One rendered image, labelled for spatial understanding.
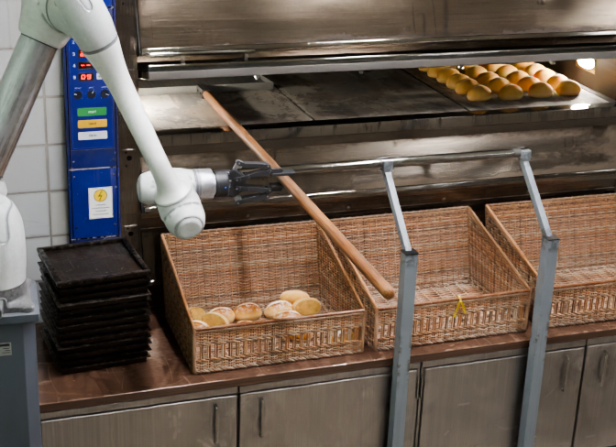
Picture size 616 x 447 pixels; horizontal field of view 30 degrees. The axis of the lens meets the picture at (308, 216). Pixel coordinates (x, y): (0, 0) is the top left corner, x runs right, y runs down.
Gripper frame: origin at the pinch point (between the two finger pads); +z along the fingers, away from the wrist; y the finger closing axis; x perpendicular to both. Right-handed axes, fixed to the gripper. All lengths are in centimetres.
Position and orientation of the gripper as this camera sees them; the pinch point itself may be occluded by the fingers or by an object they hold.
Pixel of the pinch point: (282, 179)
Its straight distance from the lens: 327.2
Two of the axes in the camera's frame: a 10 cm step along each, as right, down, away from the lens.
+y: -0.4, 9.3, 3.6
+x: 3.1, 3.6, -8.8
